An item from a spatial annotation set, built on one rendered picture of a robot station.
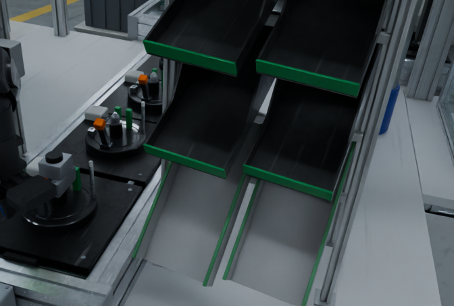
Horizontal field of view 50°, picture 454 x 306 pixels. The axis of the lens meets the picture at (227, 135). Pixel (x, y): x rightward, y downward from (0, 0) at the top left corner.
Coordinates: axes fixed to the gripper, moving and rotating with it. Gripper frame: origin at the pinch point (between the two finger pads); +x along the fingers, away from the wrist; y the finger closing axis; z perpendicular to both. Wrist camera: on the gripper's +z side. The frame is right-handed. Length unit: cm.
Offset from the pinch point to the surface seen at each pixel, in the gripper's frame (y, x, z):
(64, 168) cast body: -2.2, 1.6, -12.7
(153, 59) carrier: -43, 12, -80
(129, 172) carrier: -3.3, 12.0, -29.6
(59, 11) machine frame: -101, 13, -88
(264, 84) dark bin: 26.7, -19.5, -29.1
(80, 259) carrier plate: 8.7, 12.0, -6.3
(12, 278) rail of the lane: 2.8, 13.0, 2.9
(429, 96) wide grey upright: 32, 21, -143
